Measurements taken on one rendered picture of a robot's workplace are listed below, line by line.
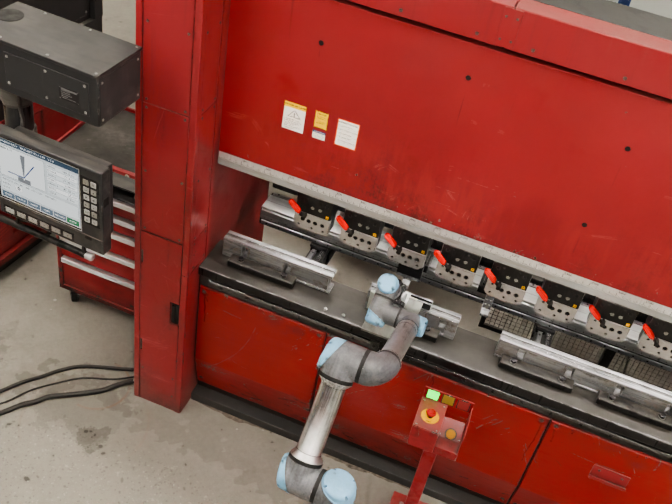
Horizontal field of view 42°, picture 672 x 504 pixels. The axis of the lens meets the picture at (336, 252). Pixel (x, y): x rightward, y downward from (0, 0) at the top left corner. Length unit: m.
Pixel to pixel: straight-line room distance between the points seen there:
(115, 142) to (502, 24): 2.08
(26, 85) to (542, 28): 1.65
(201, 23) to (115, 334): 2.12
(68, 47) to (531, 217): 1.67
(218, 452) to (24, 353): 1.12
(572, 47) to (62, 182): 1.73
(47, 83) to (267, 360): 1.62
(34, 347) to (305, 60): 2.22
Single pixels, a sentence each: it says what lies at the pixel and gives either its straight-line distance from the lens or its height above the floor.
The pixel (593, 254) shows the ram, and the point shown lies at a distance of 3.20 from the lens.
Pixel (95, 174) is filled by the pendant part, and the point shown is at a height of 1.59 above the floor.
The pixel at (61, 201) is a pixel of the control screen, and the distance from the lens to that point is 3.16.
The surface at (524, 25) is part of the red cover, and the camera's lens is 2.82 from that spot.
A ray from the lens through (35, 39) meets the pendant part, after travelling 3.00.
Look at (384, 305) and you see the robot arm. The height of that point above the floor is 1.22.
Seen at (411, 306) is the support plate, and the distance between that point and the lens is 3.50.
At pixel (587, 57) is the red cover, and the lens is 2.83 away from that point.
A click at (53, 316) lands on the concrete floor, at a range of 4.73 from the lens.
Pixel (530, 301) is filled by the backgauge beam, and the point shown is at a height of 0.98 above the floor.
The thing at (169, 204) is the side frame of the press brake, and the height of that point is 1.23.
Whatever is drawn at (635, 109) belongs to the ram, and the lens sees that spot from 2.91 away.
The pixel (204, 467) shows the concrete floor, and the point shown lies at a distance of 4.10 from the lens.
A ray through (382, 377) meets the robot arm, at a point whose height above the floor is 1.29.
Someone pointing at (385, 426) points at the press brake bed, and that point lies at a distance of 3.90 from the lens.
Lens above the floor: 3.34
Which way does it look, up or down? 40 degrees down
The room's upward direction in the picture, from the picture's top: 11 degrees clockwise
